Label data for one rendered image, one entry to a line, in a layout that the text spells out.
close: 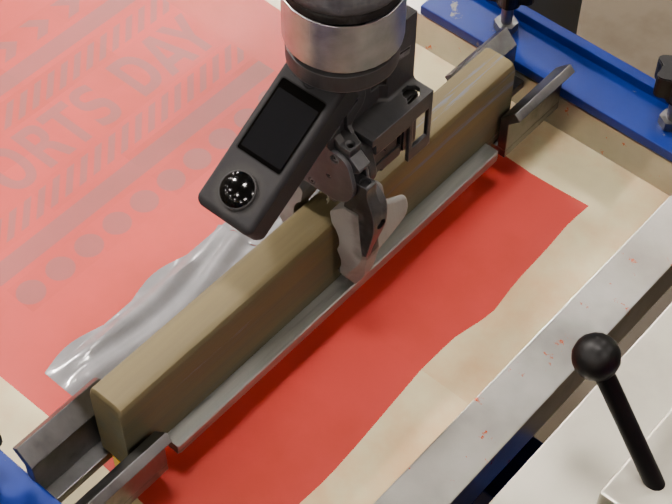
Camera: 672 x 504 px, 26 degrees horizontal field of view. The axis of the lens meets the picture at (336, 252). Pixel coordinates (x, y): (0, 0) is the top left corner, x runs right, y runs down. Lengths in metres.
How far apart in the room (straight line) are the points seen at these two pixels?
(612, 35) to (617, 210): 1.55
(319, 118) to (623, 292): 0.29
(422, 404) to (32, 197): 0.35
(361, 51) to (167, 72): 0.41
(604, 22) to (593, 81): 1.53
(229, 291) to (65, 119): 0.31
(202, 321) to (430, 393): 0.19
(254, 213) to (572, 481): 0.25
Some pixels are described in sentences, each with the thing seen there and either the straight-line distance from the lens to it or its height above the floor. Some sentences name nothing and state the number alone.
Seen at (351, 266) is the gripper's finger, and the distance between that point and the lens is 1.01.
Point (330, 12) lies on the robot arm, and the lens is 0.84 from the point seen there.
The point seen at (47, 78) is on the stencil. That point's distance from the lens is 1.25.
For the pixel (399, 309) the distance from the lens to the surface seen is 1.08.
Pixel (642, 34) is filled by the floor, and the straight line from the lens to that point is 2.70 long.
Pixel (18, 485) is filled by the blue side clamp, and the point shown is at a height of 1.00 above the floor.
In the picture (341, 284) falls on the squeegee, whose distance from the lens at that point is 1.04.
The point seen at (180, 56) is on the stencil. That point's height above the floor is 0.96.
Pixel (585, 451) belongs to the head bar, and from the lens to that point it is 0.92.
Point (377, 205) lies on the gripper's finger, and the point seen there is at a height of 1.10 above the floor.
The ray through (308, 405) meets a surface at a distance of 1.03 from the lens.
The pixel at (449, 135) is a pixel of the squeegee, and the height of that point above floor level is 1.04.
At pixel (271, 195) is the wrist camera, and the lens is 0.89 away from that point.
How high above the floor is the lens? 1.83
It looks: 52 degrees down
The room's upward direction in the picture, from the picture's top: straight up
